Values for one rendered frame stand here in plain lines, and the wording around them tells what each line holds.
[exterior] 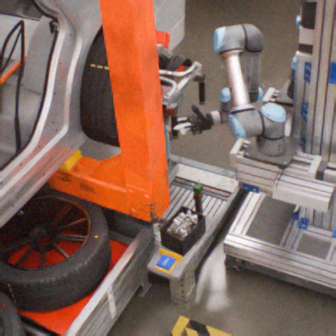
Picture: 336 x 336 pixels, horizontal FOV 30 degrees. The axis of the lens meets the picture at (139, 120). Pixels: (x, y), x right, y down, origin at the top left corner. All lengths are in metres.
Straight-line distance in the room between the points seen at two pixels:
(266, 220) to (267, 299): 0.44
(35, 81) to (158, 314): 1.40
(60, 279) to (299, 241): 1.30
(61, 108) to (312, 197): 1.29
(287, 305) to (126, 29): 1.76
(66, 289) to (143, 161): 0.73
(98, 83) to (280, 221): 1.28
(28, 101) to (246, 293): 1.56
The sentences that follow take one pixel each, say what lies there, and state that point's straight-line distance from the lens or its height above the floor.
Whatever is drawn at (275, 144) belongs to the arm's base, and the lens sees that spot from 3.07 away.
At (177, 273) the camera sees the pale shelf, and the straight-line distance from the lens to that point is 3.06.
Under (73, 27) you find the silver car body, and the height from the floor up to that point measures 1.39.
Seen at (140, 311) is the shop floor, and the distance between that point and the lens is 3.50.
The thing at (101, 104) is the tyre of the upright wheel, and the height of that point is 0.96.
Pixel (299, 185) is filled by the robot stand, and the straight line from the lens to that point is 3.07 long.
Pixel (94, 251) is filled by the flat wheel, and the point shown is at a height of 0.50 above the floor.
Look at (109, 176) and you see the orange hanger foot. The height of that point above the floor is 0.73.
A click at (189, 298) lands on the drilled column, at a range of 3.42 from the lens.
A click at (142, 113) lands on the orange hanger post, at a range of 2.74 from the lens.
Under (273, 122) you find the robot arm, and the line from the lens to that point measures 2.99.
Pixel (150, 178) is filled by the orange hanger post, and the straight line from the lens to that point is 2.97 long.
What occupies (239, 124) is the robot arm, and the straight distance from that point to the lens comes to 2.95.
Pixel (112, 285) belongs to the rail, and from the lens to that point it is 3.15.
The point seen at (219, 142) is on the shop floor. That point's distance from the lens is 4.49.
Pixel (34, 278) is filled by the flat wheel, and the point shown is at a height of 0.50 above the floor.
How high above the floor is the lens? 2.80
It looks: 36 degrees down
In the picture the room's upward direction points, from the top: 7 degrees counter-clockwise
